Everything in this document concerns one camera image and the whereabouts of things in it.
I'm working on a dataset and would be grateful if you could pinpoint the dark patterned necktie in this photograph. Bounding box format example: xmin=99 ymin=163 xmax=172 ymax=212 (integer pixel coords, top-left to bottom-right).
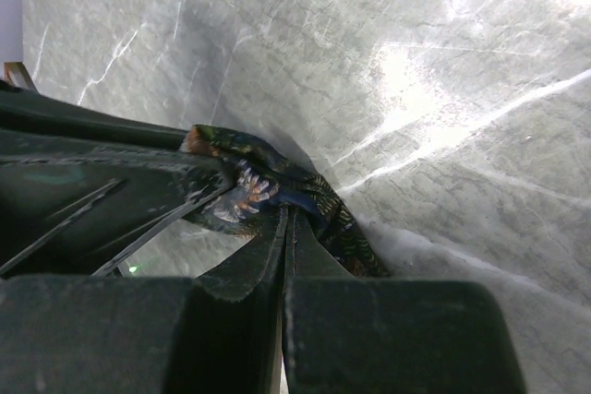
xmin=179 ymin=124 xmax=392 ymax=278

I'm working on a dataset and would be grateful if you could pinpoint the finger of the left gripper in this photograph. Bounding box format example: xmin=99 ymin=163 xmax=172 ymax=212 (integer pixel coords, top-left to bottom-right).
xmin=1 ymin=129 xmax=231 ymax=279
xmin=1 ymin=81 xmax=186 ymax=150

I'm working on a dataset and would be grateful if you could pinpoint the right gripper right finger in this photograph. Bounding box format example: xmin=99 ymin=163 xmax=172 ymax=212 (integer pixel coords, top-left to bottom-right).
xmin=283 ymin=209 xmax=526 ymax=393

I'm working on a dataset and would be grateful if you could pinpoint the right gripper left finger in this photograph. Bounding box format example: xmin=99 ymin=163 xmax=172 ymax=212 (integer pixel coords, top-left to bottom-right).
xmin=1 ymin=209 xmax=288 ymax=393

